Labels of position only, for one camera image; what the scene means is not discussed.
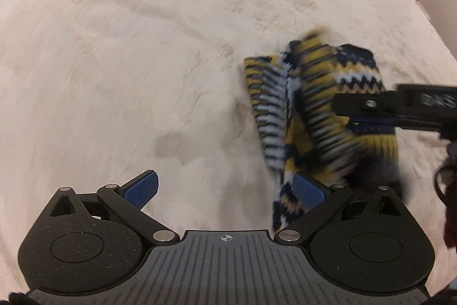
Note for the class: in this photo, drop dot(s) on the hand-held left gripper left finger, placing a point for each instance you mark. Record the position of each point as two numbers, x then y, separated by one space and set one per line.
141 191

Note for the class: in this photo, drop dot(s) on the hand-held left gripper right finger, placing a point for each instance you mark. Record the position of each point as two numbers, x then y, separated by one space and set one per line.
309 194

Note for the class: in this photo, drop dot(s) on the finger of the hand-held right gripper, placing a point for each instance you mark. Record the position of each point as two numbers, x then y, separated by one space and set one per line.
364 104

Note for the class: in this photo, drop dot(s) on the navy yellow patterned knit sweater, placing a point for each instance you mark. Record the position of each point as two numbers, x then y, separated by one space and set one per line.
314 112

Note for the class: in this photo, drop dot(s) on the cream fleece blanket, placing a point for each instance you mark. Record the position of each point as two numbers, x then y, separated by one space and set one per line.
142 51

